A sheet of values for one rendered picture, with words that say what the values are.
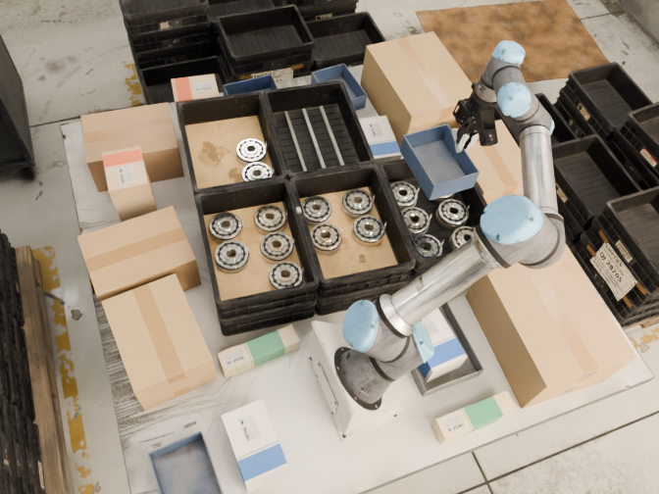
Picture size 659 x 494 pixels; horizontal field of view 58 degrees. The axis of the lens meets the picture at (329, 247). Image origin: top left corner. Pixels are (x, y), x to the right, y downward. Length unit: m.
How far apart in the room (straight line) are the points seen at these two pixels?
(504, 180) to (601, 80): 1.48
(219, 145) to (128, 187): 0.38
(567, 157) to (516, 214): 1.76
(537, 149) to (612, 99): 1.90
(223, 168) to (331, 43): 1.38
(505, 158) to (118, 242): 1.34
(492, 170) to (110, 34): 2.59
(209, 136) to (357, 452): 1.17
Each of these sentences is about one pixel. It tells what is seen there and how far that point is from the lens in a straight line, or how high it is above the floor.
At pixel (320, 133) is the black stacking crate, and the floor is 0.83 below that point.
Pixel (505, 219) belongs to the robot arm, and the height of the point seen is 1.44.
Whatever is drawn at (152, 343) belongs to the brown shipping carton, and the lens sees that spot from 1.74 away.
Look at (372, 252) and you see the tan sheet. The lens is 1.91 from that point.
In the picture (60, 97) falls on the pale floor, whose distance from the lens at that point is 3.67.
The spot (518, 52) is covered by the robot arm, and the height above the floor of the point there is 1.47.
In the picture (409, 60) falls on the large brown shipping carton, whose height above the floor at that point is 0.90.
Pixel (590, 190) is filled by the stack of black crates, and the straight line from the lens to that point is 2.97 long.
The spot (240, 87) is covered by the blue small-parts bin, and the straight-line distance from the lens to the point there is 2.48.
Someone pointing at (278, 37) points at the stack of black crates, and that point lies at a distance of 3.11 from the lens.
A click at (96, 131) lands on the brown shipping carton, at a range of 2.22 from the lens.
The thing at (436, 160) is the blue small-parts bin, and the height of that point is 1.07.
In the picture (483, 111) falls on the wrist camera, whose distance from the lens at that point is 1.72.
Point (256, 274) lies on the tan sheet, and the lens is 1.84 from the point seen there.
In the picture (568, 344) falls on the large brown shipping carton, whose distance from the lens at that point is 1.86.
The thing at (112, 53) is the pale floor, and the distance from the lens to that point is 3.87.
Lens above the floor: 2.43
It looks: 57 degrees down
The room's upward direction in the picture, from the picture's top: 9 degrees clockwise
